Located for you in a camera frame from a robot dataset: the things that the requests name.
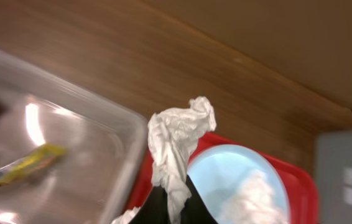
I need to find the large light blue plate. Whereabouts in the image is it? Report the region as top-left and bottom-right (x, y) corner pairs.
(187, 144), (291, 224)

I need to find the grey plastic dishwasher rack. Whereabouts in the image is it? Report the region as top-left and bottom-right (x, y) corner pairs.
(315, 131), (352, 224)

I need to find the white tissue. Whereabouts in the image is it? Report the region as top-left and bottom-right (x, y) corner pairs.
(111, 96), (218, 224)

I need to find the clear plastic waste bin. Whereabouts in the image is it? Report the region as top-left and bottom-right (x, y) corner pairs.
(0, 50), (147, 223)

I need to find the yellow silver foil wrapper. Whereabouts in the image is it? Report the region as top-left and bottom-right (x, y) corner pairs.
(0, 144), (67, 187)

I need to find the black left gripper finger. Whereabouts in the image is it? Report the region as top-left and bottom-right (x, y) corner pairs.
(129, 176), (217, 224)

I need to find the red plastic tray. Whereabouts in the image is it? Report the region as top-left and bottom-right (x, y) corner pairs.
(125, 149), (319, 224)

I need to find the clear plastic wrap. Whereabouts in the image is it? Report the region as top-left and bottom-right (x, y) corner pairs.
(216, 170), (289, 224)

